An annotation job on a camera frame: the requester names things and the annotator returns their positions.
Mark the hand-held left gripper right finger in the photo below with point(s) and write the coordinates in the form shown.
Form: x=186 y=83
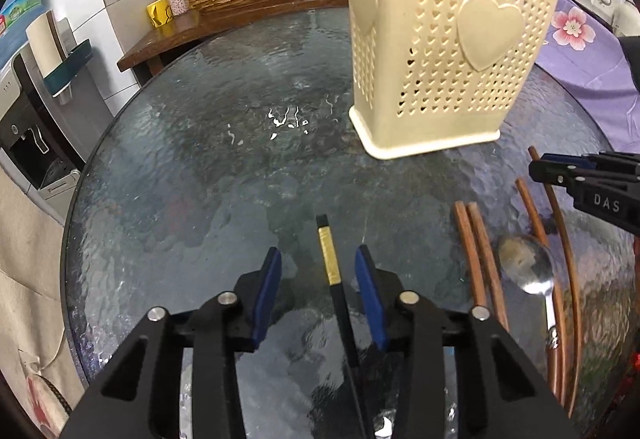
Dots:
x=371 y=299

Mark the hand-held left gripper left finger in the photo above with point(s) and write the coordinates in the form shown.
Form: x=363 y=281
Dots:
x=267 y=299

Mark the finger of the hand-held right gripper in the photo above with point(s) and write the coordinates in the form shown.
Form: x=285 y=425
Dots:
x=550 y=171
x=610 y=165

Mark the black gold-band chopstick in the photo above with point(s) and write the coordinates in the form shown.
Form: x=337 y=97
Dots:
x=330 y=254

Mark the cream perforated utensil holder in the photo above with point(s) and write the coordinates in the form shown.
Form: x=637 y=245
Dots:
x=440 y=69

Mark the purple floral cloth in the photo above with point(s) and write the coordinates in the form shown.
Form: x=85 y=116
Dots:
x=600 y=84

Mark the round glass table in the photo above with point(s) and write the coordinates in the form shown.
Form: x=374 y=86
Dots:
x=200 y=179

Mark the white kettle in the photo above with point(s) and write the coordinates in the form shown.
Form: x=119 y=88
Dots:
x=627 y=19

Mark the beige cloth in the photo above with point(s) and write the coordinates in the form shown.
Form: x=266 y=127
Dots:
x=30 y=269

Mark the floral cushion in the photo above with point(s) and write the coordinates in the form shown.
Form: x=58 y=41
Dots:
x=45 y=404

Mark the wooden counter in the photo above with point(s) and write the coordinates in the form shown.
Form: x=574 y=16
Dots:
x=165 y=39

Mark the grey water dispenser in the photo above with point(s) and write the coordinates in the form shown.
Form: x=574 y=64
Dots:
x=30 y=144

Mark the yellow cup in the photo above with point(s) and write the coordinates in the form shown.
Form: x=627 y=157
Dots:
x=160 y=14

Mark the white cup dispenser tube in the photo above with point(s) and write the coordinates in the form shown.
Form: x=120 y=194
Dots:
x=45 y=39

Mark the blue water jug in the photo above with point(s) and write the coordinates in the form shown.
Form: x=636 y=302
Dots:
x=17 y=11

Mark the teal wall holder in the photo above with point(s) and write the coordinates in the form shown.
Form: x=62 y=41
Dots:
x=70 y=69

